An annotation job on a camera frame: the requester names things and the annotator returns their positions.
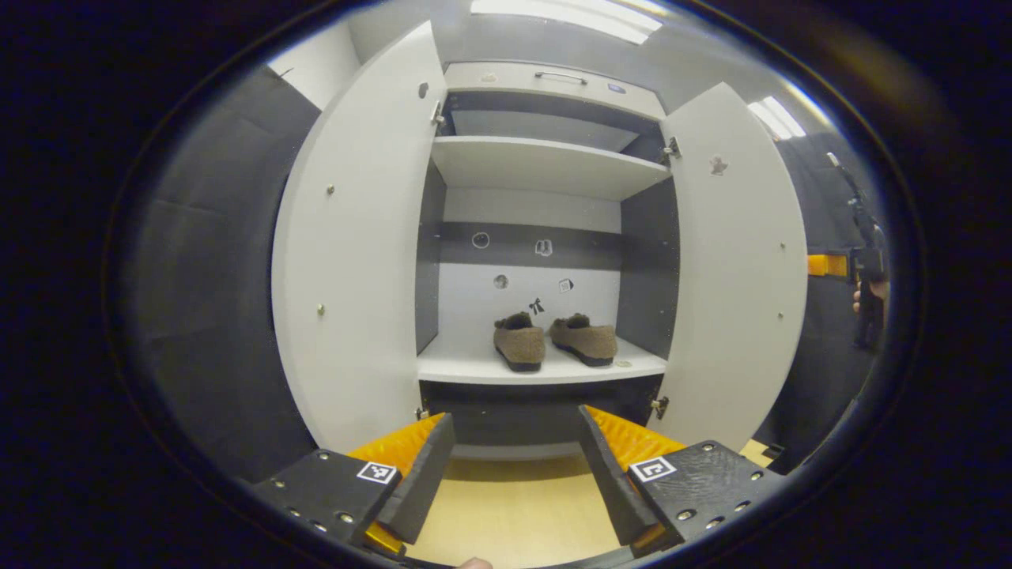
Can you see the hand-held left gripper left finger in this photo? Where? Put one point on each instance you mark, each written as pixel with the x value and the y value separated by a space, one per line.
pixel 423 482

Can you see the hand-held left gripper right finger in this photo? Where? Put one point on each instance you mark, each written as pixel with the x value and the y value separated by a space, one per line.
pixel 613 482

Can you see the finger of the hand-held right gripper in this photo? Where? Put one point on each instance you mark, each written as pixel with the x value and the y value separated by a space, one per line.
pixel 826 265

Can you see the white shoe cabinet door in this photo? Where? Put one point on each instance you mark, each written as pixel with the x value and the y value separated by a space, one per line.
pixel 356 237
pixel 735 276

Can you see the brown slipper shoe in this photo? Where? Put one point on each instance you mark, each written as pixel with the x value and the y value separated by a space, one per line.
pixel 519 344
pixel 589 340

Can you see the white shoe cabinet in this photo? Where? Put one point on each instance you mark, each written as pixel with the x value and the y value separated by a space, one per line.
pixel 545 166

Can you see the ceiling light panel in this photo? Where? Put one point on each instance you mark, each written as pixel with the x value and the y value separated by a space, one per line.
pixel 569 16
pixel 777 118

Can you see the black backdrop cloth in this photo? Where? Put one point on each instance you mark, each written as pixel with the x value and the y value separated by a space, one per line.
pixel 205 276

